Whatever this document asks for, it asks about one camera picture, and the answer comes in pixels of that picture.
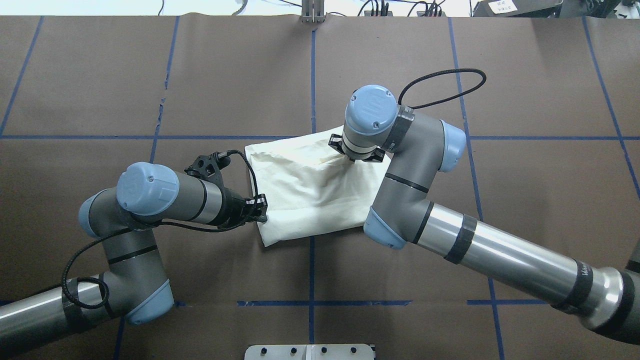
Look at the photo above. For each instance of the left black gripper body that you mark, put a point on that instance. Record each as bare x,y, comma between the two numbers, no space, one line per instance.
233,207

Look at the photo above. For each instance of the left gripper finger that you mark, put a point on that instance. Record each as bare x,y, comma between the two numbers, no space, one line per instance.
255,216
256,203

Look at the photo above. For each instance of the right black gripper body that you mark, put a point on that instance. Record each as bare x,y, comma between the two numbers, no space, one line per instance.
376,155

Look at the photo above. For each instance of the white long-sleeve printed shirt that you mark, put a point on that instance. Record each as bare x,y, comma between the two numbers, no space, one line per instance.
310,188

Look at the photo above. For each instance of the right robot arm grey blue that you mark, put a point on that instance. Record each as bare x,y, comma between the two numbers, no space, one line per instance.
605,300

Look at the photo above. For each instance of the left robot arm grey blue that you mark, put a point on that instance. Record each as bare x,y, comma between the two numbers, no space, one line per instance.
120,274

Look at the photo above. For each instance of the white central pillar with base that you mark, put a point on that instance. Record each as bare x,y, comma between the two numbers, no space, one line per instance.
334,351

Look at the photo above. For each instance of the black box with label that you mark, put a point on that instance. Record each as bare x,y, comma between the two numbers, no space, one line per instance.
516,8

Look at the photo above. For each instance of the aluminium frame post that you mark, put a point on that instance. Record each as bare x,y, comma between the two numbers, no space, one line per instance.
313,11

